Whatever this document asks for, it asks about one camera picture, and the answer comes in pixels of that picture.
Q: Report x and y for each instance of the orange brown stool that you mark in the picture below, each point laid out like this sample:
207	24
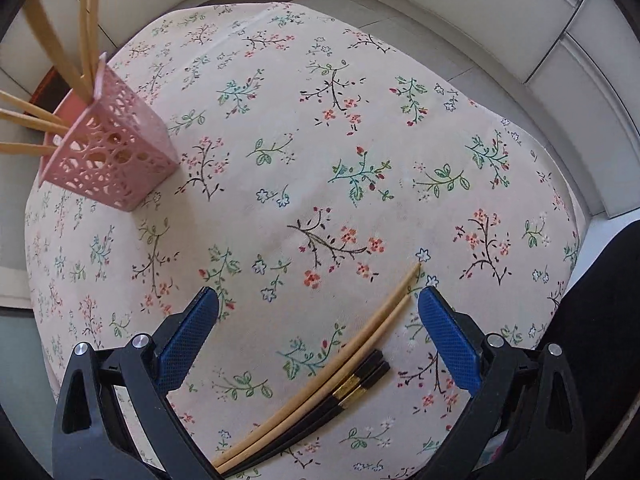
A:
51	91

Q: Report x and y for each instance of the black-tipped chopstick lower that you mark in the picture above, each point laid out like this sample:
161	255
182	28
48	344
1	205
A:
305	409

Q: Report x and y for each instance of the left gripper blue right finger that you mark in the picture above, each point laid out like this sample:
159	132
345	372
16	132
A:
452	335

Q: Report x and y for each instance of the black-tipped chopstick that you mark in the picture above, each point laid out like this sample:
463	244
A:
305	409
330	376

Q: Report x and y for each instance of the black-tipped chopstick upper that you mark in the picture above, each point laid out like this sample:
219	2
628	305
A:
330	376

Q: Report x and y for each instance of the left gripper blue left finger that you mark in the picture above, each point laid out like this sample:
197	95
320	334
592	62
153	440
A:
181	336

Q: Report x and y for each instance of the floral tablecloth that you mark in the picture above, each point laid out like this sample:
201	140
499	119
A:
320	170

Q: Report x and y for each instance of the pink perforated utensil basket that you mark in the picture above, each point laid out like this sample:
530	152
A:
117	149

